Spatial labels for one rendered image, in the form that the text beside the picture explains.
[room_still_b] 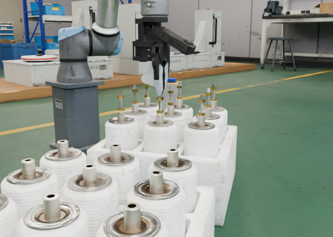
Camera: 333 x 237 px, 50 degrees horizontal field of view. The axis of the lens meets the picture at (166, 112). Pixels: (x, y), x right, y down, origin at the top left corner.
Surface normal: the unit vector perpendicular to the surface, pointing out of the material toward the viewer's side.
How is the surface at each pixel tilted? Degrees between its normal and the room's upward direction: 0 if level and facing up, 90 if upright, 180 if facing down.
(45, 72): 90
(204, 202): 0
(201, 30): 66
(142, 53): 90
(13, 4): 90
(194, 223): 0
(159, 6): 90
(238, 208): 0
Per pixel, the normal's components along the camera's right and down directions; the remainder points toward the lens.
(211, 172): -0.26, 0.21
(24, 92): 0.71, 0.15
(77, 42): 0.37, 0.19
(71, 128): 0.01, 0.22
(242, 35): -0.70, 0.15
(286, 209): 0.00, -0.98
